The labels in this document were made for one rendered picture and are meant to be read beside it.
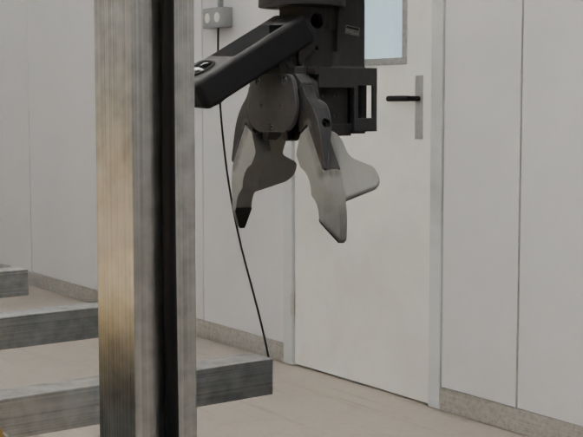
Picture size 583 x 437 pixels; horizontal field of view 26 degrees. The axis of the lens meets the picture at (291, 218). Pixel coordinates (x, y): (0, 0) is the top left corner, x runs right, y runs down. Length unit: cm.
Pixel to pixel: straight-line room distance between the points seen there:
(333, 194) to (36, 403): 27
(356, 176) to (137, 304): 43
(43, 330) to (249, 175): 26
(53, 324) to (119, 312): 60
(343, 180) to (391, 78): 356
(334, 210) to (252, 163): 12
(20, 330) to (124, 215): 60
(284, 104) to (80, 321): 33
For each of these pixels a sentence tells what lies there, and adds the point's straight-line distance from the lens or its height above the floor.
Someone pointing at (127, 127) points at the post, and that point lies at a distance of 59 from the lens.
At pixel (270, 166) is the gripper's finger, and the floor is 99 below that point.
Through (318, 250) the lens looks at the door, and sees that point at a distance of 493.
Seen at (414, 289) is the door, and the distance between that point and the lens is 448.
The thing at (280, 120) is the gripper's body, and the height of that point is 103.
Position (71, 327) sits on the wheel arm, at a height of 84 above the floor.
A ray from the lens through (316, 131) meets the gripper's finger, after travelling 98.
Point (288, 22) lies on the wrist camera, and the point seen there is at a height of 111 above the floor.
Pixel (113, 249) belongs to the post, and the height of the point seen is 98.
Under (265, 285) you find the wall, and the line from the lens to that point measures 526.
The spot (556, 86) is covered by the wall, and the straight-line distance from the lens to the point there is 393.
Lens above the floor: 105
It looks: 5 degrees down
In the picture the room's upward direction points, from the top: straight up
